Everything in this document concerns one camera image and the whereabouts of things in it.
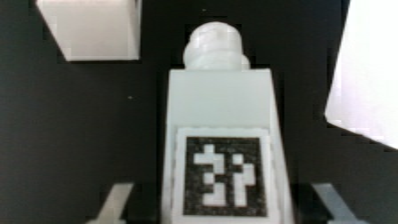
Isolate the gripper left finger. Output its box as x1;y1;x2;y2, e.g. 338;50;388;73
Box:
86;183;134;224

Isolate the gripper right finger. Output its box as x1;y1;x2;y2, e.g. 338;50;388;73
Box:
313;183;370;224

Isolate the white table leg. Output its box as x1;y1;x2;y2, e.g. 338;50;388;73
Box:
36;0;143;61
162;22;296;224

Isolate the white sheet with tags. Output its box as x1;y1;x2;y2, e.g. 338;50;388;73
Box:
326;0;398;150

